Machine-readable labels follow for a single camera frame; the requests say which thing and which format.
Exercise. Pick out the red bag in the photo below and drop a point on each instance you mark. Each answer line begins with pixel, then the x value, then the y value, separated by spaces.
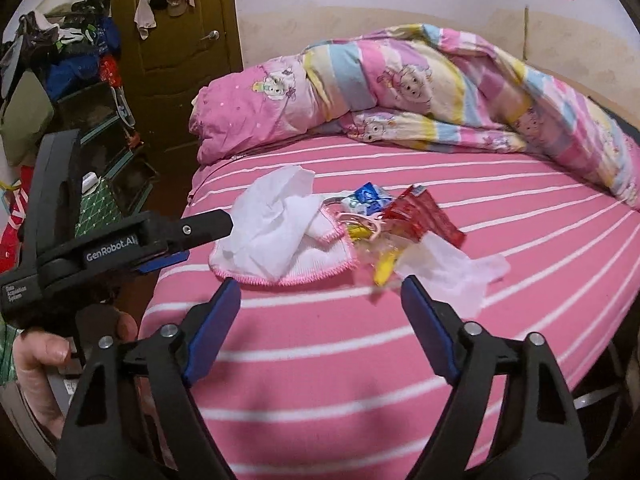
pixel 12 235

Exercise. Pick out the black storage rack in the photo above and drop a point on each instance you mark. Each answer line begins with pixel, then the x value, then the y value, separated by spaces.
pixel 100 110

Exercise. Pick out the olive green bag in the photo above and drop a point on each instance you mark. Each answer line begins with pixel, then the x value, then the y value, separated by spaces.
pixel 25 115

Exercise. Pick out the pink striped bed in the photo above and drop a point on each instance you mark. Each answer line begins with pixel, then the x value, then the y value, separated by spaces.
pixel 325 360

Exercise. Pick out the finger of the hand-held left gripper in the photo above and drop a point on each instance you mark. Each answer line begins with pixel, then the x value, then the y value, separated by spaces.
pixel 200 227
pixel 160 262

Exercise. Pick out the flat white tissue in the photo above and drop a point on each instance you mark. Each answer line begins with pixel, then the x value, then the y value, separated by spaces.
pixel 440 265

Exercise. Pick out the pink cartoon pillow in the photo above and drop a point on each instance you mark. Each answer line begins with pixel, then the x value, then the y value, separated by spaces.
pixel 240 110

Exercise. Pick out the red packet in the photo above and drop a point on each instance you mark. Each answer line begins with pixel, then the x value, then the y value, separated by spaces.
pixel 110 72

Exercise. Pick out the yellow and clear wrapper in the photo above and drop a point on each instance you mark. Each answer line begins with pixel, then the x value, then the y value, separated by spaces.
pixel 385 266

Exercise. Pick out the person's left hand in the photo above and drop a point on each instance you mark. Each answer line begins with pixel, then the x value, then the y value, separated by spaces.
pixel 37 375

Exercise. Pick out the striped cartoon quilt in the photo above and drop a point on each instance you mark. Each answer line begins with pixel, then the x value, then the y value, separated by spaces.
pixel 450 80

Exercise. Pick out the brown wooden door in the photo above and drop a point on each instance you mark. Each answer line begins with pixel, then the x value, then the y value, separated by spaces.
pixel 190 85

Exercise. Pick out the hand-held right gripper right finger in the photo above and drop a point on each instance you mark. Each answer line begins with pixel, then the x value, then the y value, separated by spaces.
pixel 425 320

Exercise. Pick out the white cloth with pink edge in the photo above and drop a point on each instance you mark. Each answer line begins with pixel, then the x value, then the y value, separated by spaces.
pixel 312 260

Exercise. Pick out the red snack wrapper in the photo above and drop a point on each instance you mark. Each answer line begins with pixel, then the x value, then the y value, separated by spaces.
pixel 425 215

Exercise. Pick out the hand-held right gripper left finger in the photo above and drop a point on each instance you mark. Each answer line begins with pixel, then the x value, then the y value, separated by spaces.
pixel 220 325

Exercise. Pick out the blue and white wrapper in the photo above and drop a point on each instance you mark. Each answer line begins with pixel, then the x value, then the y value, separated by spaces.
pixel 367 195

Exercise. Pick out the pile of clothes and bags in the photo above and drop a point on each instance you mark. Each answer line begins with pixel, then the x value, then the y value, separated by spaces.
pixel 80 60

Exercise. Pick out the white hanging cloth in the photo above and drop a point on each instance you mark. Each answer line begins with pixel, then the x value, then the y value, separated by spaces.
pixel 145 15

